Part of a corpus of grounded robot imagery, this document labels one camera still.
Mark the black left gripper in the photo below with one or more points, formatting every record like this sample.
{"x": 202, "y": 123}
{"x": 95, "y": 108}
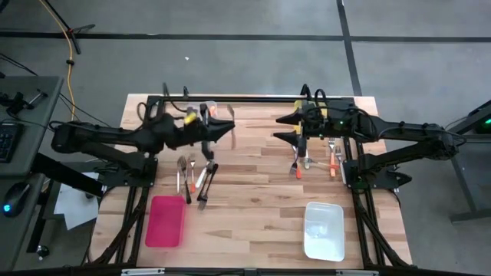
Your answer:
{"x": 197, "y": 132}

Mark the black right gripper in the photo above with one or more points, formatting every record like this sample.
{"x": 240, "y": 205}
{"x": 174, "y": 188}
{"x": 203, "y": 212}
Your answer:
{"x": 326, "y": 122}

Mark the silver metal fork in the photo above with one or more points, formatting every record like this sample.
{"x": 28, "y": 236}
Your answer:
{"x": 232, "y": 140}
{"x": 201, "y": 206}
{"x": 322, "y": 163}

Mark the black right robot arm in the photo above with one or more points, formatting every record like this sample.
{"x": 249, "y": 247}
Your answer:
{"x": 406, "y": 130}

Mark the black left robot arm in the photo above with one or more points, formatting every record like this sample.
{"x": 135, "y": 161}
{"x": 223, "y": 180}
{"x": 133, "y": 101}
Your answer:
{"x": 107, "y": 134}

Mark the yellow plastic container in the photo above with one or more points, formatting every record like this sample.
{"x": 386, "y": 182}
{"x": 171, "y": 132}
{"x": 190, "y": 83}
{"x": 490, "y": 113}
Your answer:
{"x": 296, "y": 109}

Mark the yellow label tag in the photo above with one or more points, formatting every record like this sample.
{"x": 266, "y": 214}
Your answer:
{"x": 190, "y": 118}

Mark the clear plastic container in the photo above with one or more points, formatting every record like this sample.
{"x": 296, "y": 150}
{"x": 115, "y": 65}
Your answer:
{"x": 195, "y": 107}

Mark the pink plastic container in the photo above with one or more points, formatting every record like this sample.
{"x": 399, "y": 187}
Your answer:
{"x": 165, "y": 222}

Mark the white plastic container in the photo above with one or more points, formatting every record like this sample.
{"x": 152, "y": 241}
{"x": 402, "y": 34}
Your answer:
{"x": 324, "y": 232}

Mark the black desk support bar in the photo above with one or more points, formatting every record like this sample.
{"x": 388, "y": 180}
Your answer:
{"x": 69, "y": 176}

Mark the white paper sheets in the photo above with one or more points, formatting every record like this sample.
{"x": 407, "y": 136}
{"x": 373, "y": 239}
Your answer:
{"x": 73, "y": 207}

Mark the black tripod stand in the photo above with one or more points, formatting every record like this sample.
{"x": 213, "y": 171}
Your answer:
{"x": 76, "y": 43}

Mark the grey desk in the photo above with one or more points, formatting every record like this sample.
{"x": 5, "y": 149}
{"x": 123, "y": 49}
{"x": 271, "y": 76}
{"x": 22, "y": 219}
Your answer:
{"x": 34, "y": 111}

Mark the dark grey side stand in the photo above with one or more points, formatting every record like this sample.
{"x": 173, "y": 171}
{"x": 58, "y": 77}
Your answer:
{"x": 472, "y": 184}

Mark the black box with green light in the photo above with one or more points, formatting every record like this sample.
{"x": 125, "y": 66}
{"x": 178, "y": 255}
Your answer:
{"x": 481, "y": 115}

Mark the black desk clamp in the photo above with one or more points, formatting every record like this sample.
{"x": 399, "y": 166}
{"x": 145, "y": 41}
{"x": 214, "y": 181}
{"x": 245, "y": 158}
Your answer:
{"x": 15, "y": 102}

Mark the black backlit keyboard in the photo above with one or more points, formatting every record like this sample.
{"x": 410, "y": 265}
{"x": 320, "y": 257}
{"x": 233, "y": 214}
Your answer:
{"x": 7, "y": 142}

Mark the black computer mouse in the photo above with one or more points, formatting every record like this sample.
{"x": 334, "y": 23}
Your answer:
{"x": 17, "y": 197}

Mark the black caster wheel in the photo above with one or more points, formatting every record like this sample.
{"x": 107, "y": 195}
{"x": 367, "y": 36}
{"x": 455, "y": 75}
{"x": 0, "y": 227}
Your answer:
{"x": 42, "y": 251}

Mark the black frame clamp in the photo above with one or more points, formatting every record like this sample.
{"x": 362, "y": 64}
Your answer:
{"x": 186, "y": 91}
{"x": 305, "y": 89}

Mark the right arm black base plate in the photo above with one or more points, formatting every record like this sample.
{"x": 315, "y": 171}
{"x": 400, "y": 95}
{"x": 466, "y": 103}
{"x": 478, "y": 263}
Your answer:
{"x": 383, "y": 183}

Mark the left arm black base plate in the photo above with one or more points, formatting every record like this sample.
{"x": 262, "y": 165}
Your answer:
{"x": 115, "y": 178}

